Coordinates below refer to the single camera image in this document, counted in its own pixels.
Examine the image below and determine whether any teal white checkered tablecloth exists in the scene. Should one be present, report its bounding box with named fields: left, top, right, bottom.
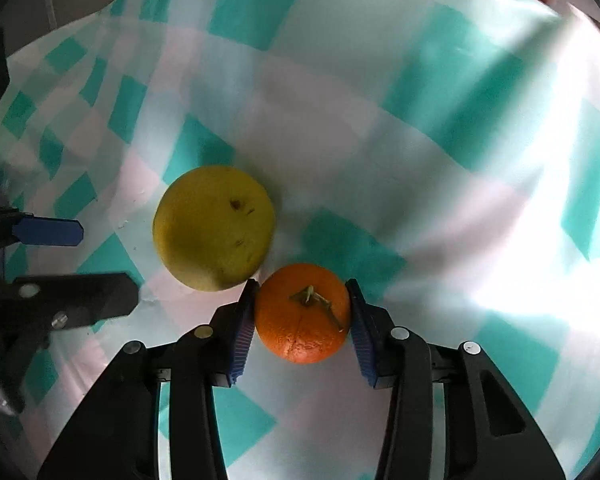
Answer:
left=0, top=0, right=600, bottom=478

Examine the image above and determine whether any yellow pear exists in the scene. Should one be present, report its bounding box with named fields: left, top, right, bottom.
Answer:
left=152, top=165, right=275, bottom=292

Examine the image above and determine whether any orange tangerine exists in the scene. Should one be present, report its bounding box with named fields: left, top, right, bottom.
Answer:
left=254, top=263, right=351, bottom=365

